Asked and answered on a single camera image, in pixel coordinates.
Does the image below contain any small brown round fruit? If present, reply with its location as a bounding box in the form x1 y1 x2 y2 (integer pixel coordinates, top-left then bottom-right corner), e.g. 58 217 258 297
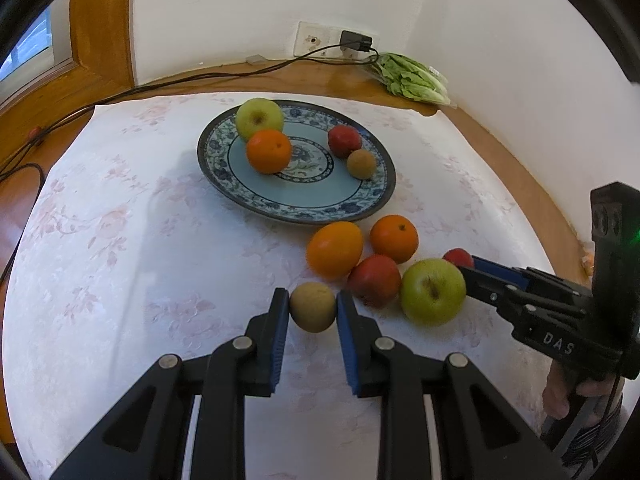
290 282 336 333

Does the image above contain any person's hand on handle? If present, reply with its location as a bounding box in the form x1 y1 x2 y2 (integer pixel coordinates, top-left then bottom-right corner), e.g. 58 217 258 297
542 361 624 420

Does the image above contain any small red fruit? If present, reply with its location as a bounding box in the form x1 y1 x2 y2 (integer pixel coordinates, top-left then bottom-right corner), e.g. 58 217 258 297
442 248 475 268

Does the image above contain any green apple on cloth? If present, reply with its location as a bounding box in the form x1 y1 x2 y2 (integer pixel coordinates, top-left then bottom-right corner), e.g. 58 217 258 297
399 259 466 327

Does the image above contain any round orange on cloth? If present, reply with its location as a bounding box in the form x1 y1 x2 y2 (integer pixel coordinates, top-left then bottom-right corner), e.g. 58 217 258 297
369 214 419 263

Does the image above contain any red apple on cloth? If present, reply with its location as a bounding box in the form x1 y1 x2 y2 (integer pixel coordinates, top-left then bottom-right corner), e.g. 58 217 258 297
347 255 401 309

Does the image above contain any large oval orange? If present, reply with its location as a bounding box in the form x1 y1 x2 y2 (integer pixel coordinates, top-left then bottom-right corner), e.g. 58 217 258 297
306 221 364 281

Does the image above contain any brown fruit on plate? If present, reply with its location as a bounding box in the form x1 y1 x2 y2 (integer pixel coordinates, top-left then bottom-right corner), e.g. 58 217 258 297
346 148 378 180

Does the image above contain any white floral tablecloth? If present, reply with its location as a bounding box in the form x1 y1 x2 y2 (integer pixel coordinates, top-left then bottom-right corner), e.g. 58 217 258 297
2 93 552 479

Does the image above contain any blue floral ceramic plate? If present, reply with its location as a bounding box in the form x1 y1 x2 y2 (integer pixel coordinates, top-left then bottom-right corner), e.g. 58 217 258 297
198 100 396 226

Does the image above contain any red fruit on plate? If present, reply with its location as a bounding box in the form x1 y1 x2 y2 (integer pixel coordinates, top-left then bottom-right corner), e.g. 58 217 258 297
328 125 361 159

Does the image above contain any bagged green leafy vegetable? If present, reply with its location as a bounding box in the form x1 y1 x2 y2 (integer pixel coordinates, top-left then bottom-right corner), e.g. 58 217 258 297
369 52 451 106

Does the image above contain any orange on plate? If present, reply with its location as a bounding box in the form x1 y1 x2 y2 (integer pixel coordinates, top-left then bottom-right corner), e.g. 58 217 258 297
245 130 292 174

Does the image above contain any black power adapter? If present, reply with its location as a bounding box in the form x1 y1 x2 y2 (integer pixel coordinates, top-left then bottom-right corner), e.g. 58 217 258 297
338 30 373 52

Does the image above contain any green apple on plate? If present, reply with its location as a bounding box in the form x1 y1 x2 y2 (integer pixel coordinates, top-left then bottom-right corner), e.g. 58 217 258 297
235 98 284 142

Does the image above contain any black camera mount box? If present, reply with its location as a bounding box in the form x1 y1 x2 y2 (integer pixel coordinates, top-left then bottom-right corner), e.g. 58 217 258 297
590 182 639 308

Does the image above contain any black power cable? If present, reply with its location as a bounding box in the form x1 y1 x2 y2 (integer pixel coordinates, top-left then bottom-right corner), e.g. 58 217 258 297
0 43 380 286

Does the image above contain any white wall socket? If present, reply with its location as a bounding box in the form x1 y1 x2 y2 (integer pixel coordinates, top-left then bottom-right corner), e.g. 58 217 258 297
292 21 378 61

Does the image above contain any wooden window frame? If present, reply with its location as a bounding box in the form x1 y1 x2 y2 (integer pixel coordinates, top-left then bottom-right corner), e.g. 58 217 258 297
0 0 138 111

